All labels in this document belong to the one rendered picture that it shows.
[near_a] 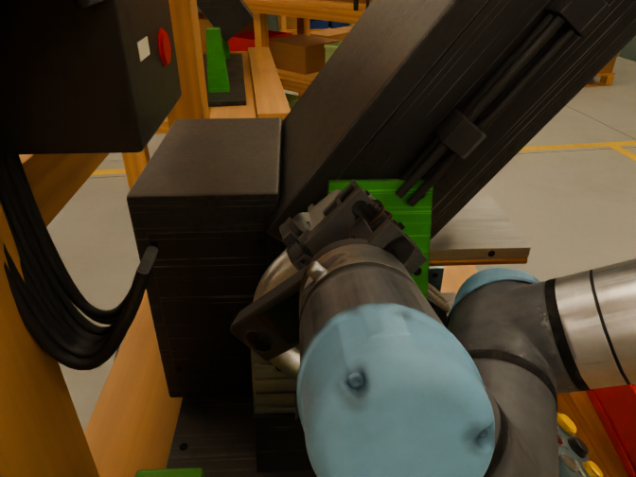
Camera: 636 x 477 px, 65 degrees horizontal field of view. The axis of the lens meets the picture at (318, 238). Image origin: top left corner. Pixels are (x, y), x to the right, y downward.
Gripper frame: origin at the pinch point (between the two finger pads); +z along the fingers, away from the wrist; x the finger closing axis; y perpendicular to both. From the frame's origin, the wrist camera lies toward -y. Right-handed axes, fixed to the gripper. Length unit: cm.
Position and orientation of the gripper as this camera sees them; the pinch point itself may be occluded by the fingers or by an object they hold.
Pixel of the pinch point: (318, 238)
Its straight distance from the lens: 52.7
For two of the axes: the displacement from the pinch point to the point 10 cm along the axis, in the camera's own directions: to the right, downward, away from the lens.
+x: -7.0, -6.8, -2.2
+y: 7.1, -6.9, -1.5
